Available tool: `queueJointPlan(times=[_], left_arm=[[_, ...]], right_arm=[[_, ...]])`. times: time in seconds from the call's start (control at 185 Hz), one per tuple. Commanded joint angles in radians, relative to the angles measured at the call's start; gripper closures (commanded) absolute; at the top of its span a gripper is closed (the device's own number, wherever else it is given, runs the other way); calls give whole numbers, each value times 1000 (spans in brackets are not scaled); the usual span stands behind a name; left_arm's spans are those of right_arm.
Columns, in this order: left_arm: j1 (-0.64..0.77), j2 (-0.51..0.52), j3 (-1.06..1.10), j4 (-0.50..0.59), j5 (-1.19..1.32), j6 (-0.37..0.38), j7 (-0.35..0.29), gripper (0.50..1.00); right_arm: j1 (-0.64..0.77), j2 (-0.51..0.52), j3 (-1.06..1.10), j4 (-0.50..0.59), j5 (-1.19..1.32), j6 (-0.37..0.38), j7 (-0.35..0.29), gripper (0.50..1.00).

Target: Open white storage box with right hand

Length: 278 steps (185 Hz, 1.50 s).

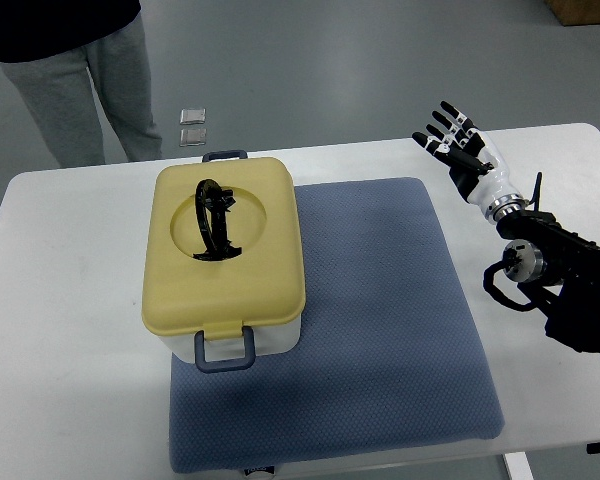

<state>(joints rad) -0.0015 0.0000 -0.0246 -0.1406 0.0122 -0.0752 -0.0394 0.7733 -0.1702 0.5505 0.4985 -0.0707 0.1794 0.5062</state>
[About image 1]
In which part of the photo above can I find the lower silver floor plate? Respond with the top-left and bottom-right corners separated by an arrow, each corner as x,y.
180,128 -> 207,147

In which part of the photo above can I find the blue latch clasp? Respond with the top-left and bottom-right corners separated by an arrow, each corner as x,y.
202,149 -> 248,163
193,327 -> 256,374

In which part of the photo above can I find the brown cardboard box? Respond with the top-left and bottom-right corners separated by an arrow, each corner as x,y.
545,0 -> 600,26

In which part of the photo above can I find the white storage box base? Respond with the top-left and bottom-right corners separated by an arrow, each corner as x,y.
160,316 -> 301,363

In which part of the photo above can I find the blue padded cushion mat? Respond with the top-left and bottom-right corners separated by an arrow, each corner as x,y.
169,178 -> 504,473

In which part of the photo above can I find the black hose cable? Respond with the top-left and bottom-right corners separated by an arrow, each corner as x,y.
482,259 -> 546,312

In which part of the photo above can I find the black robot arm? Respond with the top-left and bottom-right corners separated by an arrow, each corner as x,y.
483,174 -> 600,356

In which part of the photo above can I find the person in grey trousers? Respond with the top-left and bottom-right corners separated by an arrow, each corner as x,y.
0,1 -> 162,168

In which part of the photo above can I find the blue rear latch clasp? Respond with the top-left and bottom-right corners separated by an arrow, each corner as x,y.
202,149 -> 248,163

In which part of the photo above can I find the silver floor plate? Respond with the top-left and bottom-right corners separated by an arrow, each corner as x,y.
179,108 -> 206,125
180,128 -> 207,147

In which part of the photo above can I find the black lid handle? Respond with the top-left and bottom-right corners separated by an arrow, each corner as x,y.
192,179 -> 242,262

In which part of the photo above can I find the blue front latch clasp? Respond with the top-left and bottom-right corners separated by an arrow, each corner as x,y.
193,327 -> 256,374

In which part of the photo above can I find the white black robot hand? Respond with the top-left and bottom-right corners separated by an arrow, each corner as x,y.
412,101 -> 528,224

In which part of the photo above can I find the upper silver floor plate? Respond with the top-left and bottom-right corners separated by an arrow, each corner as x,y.
179,108 -> 206,125

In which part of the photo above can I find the yellow storage box lid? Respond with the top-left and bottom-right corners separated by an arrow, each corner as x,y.
142,157 -> 306,340

